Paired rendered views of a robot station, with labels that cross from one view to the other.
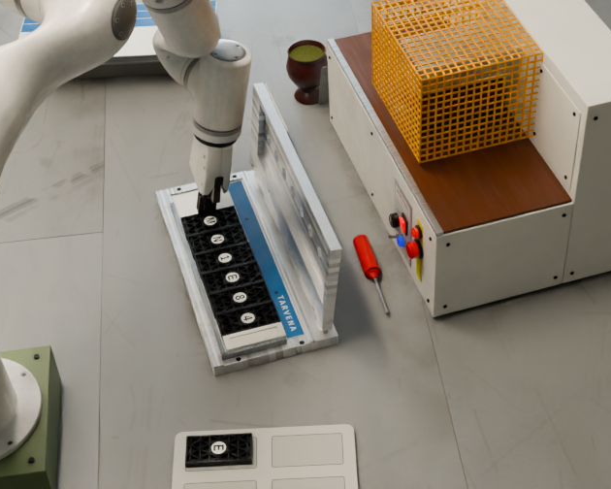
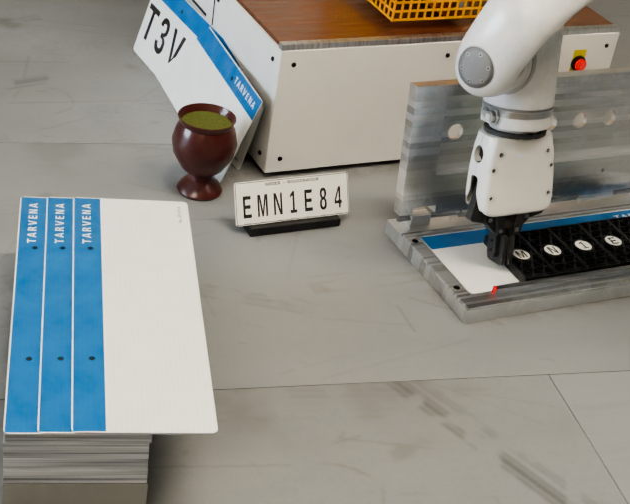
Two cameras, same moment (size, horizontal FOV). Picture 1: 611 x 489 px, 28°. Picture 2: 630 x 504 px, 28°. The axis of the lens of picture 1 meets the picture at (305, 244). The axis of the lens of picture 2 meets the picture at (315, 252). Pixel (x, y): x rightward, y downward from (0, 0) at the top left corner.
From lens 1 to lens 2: 268 cm
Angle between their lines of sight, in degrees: 78
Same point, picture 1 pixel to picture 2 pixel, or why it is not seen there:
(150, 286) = not seen: outside the picture
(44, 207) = (516, 442)
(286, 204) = not seen: hidden behind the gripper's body
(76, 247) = (592, 399)
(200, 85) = (553, 48)
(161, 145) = (332, 322)
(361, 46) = (293, 28)
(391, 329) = not seen: hidden behind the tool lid
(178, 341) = not seen: outside the picture
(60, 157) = (386, 434)
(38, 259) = not seen: outside the picture
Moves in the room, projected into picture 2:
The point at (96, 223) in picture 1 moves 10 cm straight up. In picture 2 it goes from (533, 381) to (555, 310)
